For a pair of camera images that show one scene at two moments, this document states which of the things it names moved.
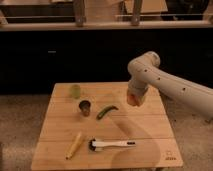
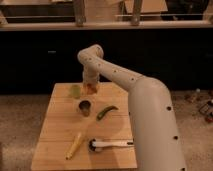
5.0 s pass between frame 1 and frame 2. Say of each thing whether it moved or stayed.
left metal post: stayed
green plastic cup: stayed
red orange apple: moved
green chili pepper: stayed
